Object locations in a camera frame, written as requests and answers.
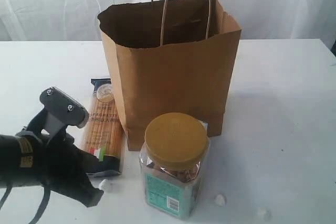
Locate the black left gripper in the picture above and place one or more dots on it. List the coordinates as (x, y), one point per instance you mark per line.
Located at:
(57, 162)

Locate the clear jar with yellow lid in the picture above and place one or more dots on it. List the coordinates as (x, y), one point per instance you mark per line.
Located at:
(172, 159)

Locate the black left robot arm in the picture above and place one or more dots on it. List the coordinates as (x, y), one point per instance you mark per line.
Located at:
(17, 160)

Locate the large brown paper bag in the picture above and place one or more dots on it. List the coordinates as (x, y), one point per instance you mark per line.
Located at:
(169, 56)

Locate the spaghetti packet with Italian flag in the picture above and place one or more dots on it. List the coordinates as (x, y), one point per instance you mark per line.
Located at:
(103, 136)

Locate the white crumb near spaghetti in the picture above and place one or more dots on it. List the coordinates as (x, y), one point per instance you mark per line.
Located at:
(105, 185)

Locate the white crumb near jar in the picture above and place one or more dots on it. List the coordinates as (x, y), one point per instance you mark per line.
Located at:
(220, 200)

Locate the white crumb at front right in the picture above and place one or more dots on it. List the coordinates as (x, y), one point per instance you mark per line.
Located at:
(264, 213)

